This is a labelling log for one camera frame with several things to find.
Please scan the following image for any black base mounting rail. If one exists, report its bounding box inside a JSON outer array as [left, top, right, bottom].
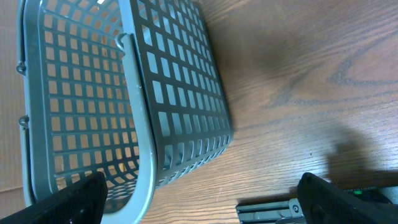
[[235, 185, 398, 224]]

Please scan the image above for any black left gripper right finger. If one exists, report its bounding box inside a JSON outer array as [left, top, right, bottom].
[[297, 172, 397, 224]]

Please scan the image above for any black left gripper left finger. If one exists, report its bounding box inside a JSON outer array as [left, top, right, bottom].
[[1, 172, 108, 224]]

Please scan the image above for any grey plastic mesh basket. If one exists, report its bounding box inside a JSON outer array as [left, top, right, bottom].
[[16, 0, 233, 223]]

